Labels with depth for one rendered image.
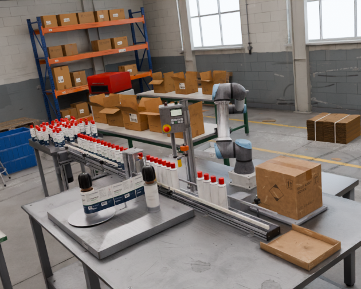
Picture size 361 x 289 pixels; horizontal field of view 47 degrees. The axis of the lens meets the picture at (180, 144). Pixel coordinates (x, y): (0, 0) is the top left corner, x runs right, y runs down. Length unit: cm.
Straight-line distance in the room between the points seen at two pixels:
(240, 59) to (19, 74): 499
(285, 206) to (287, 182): 16
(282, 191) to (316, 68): 614
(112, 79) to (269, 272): 652
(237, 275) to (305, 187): 70
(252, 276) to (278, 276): 12
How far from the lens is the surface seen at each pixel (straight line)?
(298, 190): 244
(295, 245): 230
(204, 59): 1038
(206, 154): 339
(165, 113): 285
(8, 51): 1020
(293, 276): 208
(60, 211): 300
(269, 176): 252
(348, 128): 663
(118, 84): 830
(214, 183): 257
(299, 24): 853
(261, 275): 208
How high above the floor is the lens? 200
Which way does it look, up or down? 16 degrees down
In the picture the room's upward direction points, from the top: 7 degrees counter-clockwise
